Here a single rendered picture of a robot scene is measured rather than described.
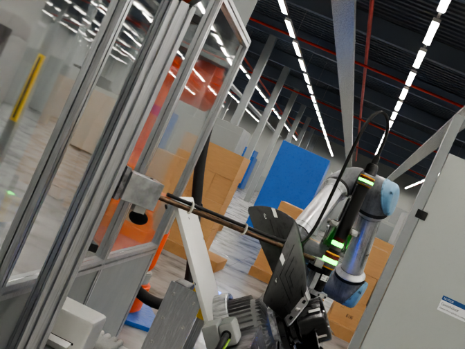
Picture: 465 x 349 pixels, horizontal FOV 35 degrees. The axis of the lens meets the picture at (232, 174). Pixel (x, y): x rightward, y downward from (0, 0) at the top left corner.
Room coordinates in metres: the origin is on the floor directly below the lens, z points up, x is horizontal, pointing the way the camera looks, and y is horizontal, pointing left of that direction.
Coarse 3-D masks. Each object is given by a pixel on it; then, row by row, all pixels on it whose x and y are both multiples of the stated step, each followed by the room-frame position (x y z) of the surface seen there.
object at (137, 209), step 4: (132, 204) 1.82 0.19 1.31; (132, 208) 1.81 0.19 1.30; (136, 208) 1.81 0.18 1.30; (140, 208) 1.81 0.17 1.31; (144, 208) 1.81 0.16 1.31; (132, 212) 1.81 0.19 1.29; (136, 212) 1.81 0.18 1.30; (140, 212) 1.81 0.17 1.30; (144, 212) 1.82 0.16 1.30; (132, 216) 1.81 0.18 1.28; (136, 216) 1.81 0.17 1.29; (140, 216) 1.81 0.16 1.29; (144, 216) 1.81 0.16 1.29; (132, 220) 1.81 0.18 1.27; (136, 220) 1.81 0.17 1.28; (140, 220) 1.81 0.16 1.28; (144, 220) 1.81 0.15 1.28; (140, 224) 1.82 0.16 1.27
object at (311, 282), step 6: (318, 258) 2.07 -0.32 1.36; (312, 264) 2.07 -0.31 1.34; (318, 264) 2.07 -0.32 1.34; (312, 270) 2.09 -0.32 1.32; (318, 270) 2.07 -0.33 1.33; (312, 276) 2.08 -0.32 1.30; (318, 276) 2.08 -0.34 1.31; (312, 282) 2.07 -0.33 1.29; (312, 288) 2.08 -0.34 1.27; (318, 294) 2.06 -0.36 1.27; (324, 294) 2.07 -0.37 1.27
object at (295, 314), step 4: (304, 296) 1.94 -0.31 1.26; (300, 300) 1.93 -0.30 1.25; (300, 304) 1.94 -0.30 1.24; (304, 304) 1.96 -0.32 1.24; (300, 308) 1.95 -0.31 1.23; (292, 312) 1.92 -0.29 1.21; (296, 312) 1.94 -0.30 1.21; (300, 312) 1.96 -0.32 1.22; (288, 316) 1.91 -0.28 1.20; (296, 316) 1.95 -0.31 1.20; (284, 320) 1.91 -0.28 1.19; (288, 320) 1.92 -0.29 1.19; (292, 320) 1.94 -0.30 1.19; (288, 324) 1.93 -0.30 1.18
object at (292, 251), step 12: (288, 240) 1.78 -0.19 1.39; (288, 252) 1.78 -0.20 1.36; (300, 252) 1.85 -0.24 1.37; (276, 264) 1.73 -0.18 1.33; (288, 264) 1.79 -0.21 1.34; (300, 264) 1.86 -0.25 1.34; (288, 276) 1.80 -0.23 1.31; (300, 276) 1.87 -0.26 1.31; (276, 288) 1.76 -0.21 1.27; (288, 288) 1.83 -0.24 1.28; (300, 288) 1.89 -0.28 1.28; (264, 300) 1.71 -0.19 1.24; (276, 300) 1.79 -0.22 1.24; (288, 300) 1.86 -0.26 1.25; (276, 312) 1.83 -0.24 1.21; (288, 312) 1.88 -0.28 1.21
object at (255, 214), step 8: (248, 208) 2.08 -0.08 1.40; (256, 208) 2.10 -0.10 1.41; (264, 208) 2.13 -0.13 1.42; (256, 216) 2.09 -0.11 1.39; (272, 216) 2.14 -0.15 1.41; (280, 216) 2.17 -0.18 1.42; (288, 216) 2.21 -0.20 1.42; (256, 224) 2.07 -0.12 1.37; (264, 224) 2.09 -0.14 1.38; (272, 224) 2.11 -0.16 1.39; (280, 224) 2.14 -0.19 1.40; (288, 224) 2.17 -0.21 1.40; (296, 224) 2.22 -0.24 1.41; (264, 232) 2.08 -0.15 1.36; (272, 232) 2.10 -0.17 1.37; (280, 232) 2.12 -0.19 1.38; (288, 232) 2.14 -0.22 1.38; (264, 248) 2.05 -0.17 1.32; (272, 248) 2.07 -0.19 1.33; (272, 256) 2.05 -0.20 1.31; (272, 264) 2.04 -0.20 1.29; (304, 264) 2.11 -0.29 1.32
